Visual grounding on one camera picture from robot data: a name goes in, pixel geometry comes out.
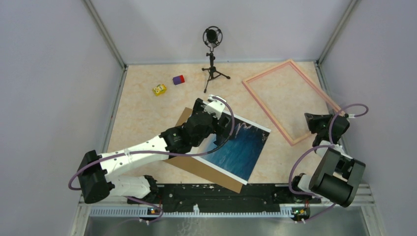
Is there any pink wooden picture frame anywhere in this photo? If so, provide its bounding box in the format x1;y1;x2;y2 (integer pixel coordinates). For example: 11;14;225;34
242;59;341;146

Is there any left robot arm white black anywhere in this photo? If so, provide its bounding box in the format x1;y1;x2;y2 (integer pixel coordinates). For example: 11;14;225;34
68;95;235;204

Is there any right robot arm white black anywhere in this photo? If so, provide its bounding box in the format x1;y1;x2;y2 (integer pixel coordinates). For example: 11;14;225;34
288;113;366;207

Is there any brown cardboard backing board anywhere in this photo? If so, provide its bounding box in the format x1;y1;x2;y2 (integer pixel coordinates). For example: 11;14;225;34
161;108;243;193

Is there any purple red toy block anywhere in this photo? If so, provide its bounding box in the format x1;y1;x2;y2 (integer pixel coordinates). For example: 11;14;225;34
172;75;185;85

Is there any yellow owl toy block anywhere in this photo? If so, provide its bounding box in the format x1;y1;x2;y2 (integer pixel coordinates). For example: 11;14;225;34
152;84;167;96

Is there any black microphone on tripod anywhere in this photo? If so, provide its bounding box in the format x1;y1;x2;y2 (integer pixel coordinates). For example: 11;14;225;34
202;26;231;93

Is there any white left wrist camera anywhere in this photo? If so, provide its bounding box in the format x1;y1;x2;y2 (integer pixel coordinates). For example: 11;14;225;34
204;94;226;120

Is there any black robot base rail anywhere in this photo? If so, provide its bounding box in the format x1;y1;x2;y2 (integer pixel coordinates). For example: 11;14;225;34
145;183;321;213

